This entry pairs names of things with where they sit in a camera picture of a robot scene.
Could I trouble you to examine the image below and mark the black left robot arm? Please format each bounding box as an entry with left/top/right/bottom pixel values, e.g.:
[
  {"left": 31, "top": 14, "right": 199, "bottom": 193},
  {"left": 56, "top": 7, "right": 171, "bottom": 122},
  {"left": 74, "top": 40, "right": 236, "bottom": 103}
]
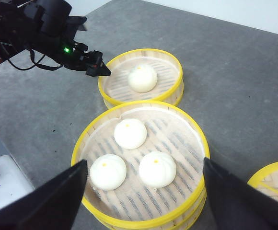
[{"left": 0, "top": 0, "right": 111, "bottom": 77}]

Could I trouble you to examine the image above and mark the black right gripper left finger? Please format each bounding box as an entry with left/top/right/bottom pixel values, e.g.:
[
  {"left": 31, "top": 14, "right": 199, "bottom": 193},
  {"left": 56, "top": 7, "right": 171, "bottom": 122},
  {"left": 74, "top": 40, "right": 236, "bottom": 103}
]
[{"left": 0, "top": 160, "right": 88, "bottom": 230}]

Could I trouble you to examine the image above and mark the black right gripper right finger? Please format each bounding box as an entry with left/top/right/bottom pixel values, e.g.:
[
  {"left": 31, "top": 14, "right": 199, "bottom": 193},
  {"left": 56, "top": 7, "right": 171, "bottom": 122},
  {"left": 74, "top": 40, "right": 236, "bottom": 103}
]
[{"left": 203, "top": 158, "right": 278, "bottom": 230}]

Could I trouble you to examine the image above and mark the three-bun bamboo steamer tier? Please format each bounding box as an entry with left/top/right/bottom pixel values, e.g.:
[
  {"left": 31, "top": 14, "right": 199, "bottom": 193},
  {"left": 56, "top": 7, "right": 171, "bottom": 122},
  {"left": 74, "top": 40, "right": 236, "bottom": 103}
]
[{"left": 71, "top": 101, "right": 210, "bottom": 230}]

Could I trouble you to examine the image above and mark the yellow bamboo steamer lid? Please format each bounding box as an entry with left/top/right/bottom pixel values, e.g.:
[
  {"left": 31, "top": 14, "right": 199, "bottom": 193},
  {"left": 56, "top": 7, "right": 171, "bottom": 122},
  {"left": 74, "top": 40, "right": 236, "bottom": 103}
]
[{"left": 248, "top": 161, "right": 278, "bottom": 201}]

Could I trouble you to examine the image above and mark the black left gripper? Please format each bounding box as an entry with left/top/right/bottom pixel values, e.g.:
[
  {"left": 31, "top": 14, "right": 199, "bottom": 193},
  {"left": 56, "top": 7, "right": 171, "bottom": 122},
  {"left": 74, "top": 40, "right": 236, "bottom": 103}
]
[{"left": 57, "top": 41, "right": 111, "bottom": 77}]

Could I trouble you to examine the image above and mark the white box with led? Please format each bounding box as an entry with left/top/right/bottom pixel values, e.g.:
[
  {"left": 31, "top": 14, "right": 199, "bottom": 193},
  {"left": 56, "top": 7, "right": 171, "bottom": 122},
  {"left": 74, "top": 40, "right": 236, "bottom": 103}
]
[{"left": 0, "top": 155, "right": 35, "bottom": 209}]

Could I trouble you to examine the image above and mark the white bun in single tier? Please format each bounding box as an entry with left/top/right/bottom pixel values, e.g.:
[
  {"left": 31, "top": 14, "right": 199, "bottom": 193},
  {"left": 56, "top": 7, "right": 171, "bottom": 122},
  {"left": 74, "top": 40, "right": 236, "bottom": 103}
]
[{"left": 127, "top": 65, "right": 158, "bottom": 93}]

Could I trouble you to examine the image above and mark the white bun top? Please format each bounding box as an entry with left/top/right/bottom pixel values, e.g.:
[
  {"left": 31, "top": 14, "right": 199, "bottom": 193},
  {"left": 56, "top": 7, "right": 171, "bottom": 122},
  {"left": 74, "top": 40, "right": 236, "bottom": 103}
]
[{"left": 114, "top": 118, "right": 147, "bottom": 150}]

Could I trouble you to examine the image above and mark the white bun lower left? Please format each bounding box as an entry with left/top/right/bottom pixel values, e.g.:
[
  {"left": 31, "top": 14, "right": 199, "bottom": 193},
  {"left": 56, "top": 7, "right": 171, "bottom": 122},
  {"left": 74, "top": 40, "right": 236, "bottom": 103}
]
[{"left": 89, "top": 154, "right": 127, "bottom": 191}]

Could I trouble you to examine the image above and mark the black cable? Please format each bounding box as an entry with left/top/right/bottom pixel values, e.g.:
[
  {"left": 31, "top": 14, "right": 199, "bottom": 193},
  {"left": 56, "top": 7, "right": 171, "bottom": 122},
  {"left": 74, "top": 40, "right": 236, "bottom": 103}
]
[{"left": 7, "top": 49, "right": 64, "bottom": 71}]

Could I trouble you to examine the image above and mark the one-bun bamboo steamer tier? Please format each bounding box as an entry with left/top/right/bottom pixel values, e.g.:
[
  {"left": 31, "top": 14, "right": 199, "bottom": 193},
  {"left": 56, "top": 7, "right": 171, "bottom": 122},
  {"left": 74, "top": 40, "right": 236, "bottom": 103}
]
[{"left": 98, "top": 48, "right": 184, "bottom": 108}]

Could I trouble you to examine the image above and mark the white bun lower right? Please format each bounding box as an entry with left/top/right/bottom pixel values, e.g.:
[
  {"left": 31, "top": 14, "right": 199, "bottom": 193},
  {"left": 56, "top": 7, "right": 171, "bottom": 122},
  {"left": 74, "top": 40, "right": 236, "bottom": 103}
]
[{"left": 138, "top": 151, "right": 177, "bottom": 189}]

